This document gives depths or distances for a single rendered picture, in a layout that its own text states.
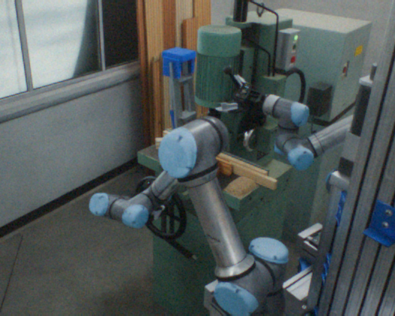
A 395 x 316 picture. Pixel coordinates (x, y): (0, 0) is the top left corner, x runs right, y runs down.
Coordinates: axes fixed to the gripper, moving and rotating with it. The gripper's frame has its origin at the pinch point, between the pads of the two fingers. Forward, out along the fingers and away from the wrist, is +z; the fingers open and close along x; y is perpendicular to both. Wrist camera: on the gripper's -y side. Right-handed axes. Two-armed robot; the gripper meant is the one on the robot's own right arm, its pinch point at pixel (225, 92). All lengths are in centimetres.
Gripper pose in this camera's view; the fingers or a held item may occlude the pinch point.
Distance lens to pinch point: 174.1
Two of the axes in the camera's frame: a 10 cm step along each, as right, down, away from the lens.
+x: -4.8, 8.7, -1.3
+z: -7.6, -3.4, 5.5
